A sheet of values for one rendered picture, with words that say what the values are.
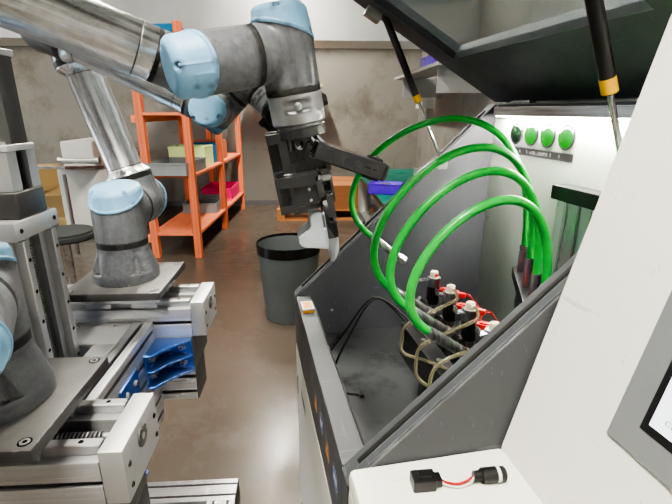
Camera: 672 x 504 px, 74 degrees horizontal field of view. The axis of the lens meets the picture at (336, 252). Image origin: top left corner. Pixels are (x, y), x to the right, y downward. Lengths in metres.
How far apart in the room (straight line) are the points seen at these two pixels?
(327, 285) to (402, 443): 0.66
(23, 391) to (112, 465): 0.16
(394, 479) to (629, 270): 0.38
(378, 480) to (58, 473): 0.43
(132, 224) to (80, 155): 4.80
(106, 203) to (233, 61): 0.63
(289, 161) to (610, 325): 0.44
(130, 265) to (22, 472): 0.52
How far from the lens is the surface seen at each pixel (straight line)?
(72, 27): 0.69
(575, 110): 1.00
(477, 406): 0.67
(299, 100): 0.62
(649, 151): 0.60
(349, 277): 1.24
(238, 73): 0.59
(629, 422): 0.56
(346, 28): 4.86
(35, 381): 0.77
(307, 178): 0.63
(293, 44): 0.62
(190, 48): 0.58
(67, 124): 7.93
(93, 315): 1.22
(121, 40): 0.69
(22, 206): 0.95
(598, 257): 0.61
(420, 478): 0.63
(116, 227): 1.14
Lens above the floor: 1.43
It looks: 18 degrees down
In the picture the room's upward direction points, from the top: straight up
